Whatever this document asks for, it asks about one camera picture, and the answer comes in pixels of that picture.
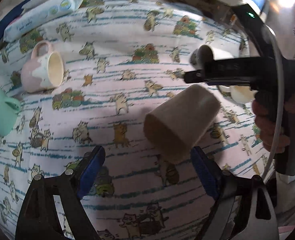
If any beige square plastic cup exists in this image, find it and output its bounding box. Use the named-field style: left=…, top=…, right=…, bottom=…
left=143, top=85, right=221, bottom=164

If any mint green plastic cup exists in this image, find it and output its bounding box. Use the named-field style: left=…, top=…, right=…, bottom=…
left=0, top=89, right=21, bottom=137

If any person's right hand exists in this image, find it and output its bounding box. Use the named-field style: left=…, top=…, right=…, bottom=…
left=252, top=94, right=295, bottom=154

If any white mug dark interior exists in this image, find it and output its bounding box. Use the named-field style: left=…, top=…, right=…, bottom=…
left=190, top=44, right=233, bottom=69

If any cat print bed sheet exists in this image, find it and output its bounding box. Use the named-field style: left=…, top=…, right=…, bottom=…
left=0, top=0, right=274, bottom=240

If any pink and white mug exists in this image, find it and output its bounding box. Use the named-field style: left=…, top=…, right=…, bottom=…
left=20, top=40, right=64, bottom=93

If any baby wipes pack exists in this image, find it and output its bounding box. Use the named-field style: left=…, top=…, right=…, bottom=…
left=4, top=0, right=83, bottom=42

